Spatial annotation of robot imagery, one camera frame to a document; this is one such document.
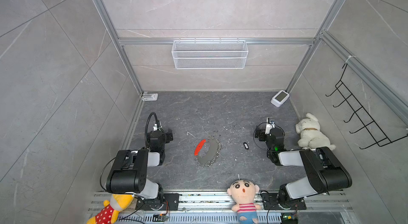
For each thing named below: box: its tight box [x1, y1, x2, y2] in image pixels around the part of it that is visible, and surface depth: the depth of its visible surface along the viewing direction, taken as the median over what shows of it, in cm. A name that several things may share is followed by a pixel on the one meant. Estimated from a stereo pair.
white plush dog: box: [295, 112, 336, 152], surface depth 89 cm
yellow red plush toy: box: [86, 193, 135, 224], surface depth 68 cm
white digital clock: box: [270, 90, 291, 108], surface depth 113 cm
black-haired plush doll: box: [226, 179, 262, 224], surface depth 70 cm
